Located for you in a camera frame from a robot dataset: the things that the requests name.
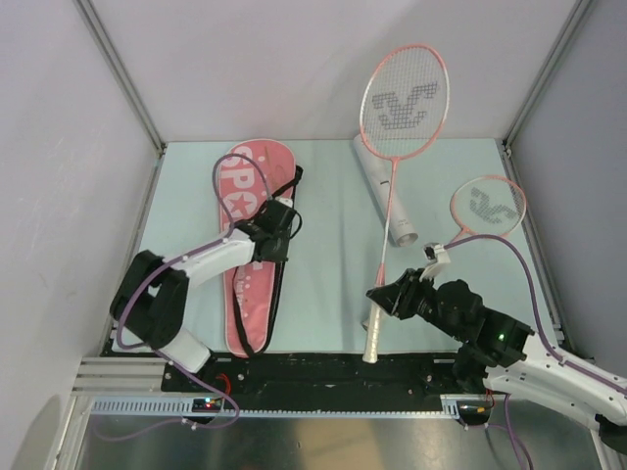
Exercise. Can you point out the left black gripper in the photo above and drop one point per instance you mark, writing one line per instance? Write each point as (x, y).
(280, 255)

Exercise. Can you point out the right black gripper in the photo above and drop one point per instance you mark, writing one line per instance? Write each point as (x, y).
(396, 297)

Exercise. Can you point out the pink racket cover bag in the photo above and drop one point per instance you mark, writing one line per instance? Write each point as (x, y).
(252, 292)

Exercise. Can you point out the translucent shuttlecock tube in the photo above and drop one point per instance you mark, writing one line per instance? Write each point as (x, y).
(378, 174)

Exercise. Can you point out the pink badminton racket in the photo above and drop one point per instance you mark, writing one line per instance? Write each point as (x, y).
(404, 107)
(489, 204)

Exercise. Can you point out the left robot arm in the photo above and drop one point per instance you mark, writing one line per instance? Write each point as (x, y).
(150, 302)

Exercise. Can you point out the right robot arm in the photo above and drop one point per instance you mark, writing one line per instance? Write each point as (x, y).
(503, 354)

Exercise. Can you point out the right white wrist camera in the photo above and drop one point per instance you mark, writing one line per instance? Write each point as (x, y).
(437, 260)

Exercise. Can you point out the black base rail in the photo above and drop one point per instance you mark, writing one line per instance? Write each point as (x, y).
(339, 378)

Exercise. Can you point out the left aluminium frame post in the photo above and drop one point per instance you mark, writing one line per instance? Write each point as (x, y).
(119, 71)

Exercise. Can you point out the aluminium frame post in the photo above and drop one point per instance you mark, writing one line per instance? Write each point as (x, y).
(119, 71)
(565, 39)

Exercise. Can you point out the right aluminium frame post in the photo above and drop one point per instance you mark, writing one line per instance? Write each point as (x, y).
(565, 39)

